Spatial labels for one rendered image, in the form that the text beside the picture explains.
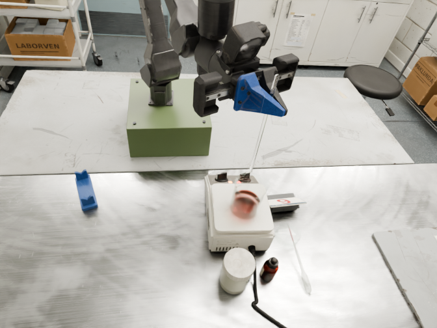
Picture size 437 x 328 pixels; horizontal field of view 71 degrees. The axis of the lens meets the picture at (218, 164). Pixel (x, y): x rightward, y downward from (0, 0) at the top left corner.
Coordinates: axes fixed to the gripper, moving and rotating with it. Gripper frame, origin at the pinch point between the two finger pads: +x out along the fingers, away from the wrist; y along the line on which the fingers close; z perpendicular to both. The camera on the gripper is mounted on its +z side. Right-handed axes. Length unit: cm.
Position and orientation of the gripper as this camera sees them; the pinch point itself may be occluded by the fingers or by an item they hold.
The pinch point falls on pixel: (269, 100)
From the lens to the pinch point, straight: 46.1
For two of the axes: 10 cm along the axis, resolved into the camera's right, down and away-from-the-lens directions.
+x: 5.5, 6.3, -5.4
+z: 1.0, -7.0, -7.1
